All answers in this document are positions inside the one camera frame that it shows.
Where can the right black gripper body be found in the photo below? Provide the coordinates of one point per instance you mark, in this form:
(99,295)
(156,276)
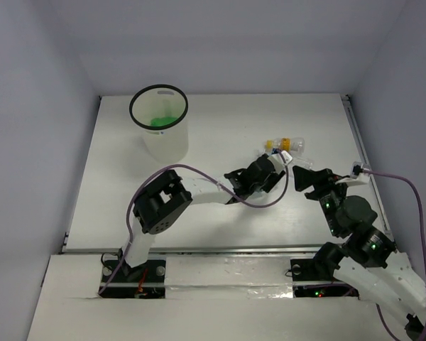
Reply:
(329,193)

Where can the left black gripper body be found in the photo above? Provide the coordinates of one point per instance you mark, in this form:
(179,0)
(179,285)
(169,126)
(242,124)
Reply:
(273,173)

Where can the clear bottle blue label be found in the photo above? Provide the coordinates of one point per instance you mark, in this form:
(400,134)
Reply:
(297,161)

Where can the clear bottle yellow cap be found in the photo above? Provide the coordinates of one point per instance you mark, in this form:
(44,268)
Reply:
(296,144)

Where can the green plastic bottle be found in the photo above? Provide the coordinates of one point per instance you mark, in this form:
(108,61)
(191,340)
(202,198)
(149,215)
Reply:
(163,122)

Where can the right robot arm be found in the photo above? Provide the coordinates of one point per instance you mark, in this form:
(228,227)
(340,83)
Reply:
(368,261)

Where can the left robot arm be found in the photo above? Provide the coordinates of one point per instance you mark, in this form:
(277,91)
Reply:
(162,198)

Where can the white bin black rim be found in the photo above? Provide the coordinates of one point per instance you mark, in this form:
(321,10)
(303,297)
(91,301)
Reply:
(161,112)

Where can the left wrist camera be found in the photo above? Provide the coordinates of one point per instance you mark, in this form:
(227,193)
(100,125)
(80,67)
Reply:
(281,159)

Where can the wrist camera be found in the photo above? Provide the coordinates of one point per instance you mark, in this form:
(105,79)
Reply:
(281,159)
(359,175)

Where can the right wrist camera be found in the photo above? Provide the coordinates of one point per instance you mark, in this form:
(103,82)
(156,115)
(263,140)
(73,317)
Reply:
(359,175)

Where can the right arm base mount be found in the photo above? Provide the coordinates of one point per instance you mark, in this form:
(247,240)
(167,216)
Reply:
(310,282)

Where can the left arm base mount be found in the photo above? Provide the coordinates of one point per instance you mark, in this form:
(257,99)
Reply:
(145,282)

